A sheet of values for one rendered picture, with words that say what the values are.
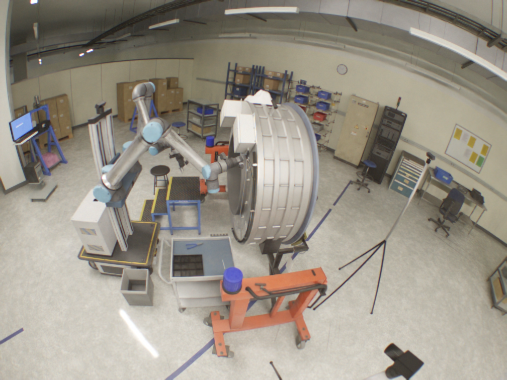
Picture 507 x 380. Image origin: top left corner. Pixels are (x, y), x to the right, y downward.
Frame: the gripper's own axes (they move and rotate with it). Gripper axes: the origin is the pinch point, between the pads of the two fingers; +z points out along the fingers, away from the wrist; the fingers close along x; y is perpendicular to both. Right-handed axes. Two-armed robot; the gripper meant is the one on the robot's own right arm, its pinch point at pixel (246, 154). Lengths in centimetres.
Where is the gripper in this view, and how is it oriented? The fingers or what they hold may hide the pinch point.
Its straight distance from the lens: 165.5
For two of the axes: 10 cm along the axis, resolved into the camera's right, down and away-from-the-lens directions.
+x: 4.4, -2.3, -8.7
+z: 7.9, -3.6, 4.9
